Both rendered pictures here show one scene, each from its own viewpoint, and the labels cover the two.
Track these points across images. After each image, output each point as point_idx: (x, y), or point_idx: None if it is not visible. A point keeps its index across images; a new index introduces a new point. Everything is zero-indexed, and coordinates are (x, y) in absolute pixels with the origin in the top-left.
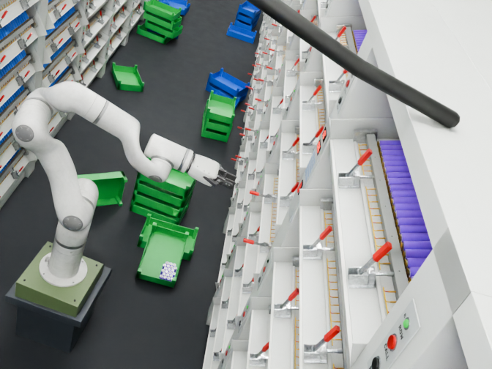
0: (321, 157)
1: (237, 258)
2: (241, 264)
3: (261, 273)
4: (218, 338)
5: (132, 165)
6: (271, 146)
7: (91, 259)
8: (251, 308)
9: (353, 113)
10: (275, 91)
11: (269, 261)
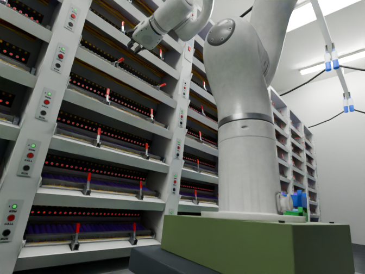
0: (194, 37)
1: (73, 141)
2: (81, 142)
3: (180, 92)
4: (123, 198)
5: (208, 20)
6: (58, 17)
7: (181, 216)
8: (187, 107)
9: None
10: None
11: (186, 82)
